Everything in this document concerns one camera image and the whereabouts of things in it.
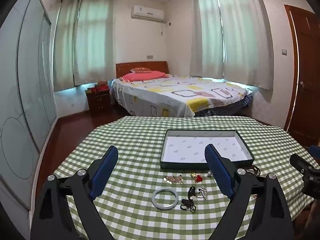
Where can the red knot ornament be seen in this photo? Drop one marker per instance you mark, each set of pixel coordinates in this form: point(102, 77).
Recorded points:
point(198, 178)

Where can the red boxes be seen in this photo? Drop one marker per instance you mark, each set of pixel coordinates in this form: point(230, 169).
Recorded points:
point(96, 90)

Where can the small pearl earring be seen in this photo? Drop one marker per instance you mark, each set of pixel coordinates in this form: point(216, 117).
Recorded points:
point(209, 174)

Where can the narrow white curtain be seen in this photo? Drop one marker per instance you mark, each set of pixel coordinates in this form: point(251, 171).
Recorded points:
point(65, 45)
point(206, 30)

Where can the brown patterned pillow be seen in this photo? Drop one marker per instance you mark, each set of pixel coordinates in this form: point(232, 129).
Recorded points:
point(141, 69)

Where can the green checked tablecloth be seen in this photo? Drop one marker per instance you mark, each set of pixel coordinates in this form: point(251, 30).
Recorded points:
point(140, 140)

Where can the frosted glass sliding wardrobe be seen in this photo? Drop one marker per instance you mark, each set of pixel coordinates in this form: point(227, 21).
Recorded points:
point(25, 92)

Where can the pink pillow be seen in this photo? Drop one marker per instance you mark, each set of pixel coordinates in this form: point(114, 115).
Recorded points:
point(145, 75)

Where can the dark wooden nightstand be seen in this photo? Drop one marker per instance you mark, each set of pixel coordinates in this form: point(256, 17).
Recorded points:
point(98, 103)

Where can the pale jade bangle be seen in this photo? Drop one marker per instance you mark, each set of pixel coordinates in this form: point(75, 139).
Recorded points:
point(154, 198)

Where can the silver rhinestone brooch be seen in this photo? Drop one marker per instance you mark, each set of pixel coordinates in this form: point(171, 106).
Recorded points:
point(203, 192)

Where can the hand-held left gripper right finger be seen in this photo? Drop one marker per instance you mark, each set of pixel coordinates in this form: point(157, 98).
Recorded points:
point(217, 170)

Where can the white patterned bed sheet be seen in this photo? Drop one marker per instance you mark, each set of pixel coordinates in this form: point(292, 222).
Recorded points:
point(175, 92)

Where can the brown wooden door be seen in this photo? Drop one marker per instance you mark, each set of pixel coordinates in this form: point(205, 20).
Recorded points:
point(307, 80)

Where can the brown box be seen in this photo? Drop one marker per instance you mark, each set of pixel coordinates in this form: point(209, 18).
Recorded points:
point(102, 83)

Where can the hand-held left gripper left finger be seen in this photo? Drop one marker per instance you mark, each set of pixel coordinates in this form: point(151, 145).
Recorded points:
point(105, 172)

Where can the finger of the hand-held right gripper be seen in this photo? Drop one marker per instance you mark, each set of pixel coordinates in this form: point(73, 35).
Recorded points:
point(300, 162)
point(315, 151)

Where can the dark green box with white liner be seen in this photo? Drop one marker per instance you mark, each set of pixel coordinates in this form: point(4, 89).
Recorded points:
point(190, 147)

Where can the wide white curtain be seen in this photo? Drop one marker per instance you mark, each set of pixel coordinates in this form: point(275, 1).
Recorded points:
point(95, 37)
point(245, 35)

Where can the wooden bed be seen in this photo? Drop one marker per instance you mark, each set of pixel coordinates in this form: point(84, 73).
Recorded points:
point(142, 66)

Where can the white air conditioner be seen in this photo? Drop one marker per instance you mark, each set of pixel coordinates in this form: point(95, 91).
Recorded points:
point(147, 13)

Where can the blue checked bed skirt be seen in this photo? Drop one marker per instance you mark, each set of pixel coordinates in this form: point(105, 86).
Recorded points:
point(225, 108)

